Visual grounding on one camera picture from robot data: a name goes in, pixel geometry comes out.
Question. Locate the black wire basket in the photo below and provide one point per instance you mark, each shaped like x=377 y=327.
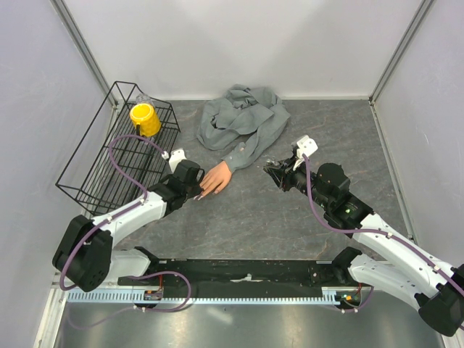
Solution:
x=93 y=175

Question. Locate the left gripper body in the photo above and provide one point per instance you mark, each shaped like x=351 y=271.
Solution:
x=193 y=190

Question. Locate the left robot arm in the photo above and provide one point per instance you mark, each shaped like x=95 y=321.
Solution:
x=86 y=254

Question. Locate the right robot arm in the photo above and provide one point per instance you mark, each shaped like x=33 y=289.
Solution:
x=431 y=286

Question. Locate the grey shirt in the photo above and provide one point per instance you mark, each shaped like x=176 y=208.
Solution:
x=257 y=113

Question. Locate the mannequin hand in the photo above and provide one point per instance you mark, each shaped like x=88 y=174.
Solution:
x=215 y=180

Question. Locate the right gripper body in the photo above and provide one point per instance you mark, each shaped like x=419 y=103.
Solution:
x=296 y=177

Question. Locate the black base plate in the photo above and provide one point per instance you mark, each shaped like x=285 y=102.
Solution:
x=257 y=279

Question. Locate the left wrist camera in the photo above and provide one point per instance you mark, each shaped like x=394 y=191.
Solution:
x=174 y=158

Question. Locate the yellow cup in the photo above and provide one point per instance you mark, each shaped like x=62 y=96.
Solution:
x=145 y=120

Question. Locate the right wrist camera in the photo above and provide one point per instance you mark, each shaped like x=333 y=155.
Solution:
x=303 y=148

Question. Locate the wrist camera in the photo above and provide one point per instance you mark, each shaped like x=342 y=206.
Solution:
x=303 y=148
x=174 y=158

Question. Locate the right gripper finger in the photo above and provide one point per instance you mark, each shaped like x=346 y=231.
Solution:
x=283 y=166
x=278 y=175

